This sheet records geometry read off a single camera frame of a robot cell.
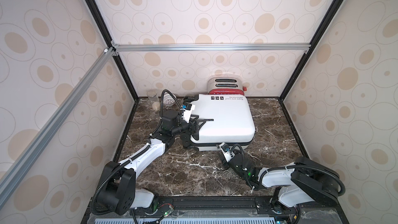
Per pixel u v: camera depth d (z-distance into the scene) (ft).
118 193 1.35
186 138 2.62
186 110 2.28
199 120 2.67
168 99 3.83
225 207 2.45
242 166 2.02
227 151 2.34
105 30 2.73
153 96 3.38
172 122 2.01
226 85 3.48
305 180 1.49
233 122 2.69
